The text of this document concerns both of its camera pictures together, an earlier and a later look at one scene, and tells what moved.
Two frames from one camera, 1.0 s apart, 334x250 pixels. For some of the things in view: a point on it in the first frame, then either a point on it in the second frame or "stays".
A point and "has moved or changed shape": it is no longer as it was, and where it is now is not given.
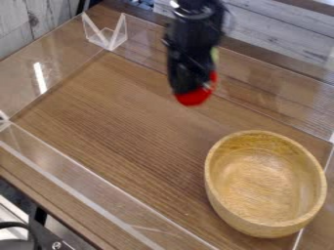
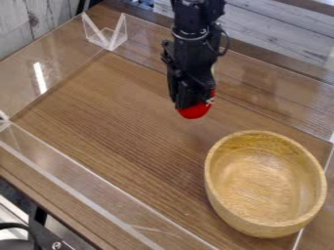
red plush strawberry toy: (197, 96) has moved or changed shape
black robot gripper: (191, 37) stays
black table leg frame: (41, 237) stays
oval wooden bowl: (264, 184) stays
